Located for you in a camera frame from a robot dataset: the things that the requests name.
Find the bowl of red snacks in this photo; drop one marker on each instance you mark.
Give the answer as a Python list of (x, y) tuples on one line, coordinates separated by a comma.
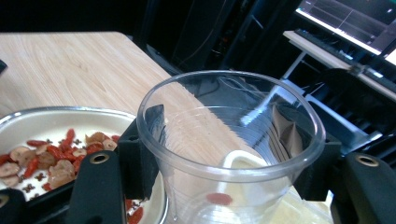
[(46, 124)]

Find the clear plastic cup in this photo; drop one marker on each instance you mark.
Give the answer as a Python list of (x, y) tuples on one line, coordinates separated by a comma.
[(186, 193)]

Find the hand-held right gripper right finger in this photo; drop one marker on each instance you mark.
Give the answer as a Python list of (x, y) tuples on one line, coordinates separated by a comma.
[(364, 193)]

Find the pile of dried red fruits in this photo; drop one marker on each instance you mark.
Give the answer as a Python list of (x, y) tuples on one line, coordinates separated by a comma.
[(59, 155)]

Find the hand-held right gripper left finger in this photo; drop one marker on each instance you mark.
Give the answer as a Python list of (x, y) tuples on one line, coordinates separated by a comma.
[(93, 193)]

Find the black keyboard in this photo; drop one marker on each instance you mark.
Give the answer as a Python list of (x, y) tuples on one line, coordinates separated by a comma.
[(323, 46)]

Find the computer monitor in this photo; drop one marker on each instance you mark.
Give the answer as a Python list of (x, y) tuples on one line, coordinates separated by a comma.
[(348, 21)]

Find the cream square container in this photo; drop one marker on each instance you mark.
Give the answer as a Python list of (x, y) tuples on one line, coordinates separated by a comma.
[(299, 213)]

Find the red goji berry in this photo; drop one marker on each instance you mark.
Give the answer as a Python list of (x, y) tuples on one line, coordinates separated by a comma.
[(219, 199)]

